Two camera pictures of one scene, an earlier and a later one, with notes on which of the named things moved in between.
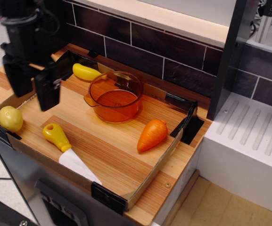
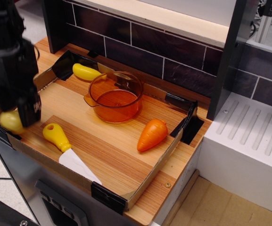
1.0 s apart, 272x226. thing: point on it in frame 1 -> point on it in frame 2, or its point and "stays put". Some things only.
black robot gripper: [32, 26] -> [15, 61]
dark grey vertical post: [245, 15] stays put
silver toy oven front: [54, 199] stays put
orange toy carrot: [154, 132] stays put
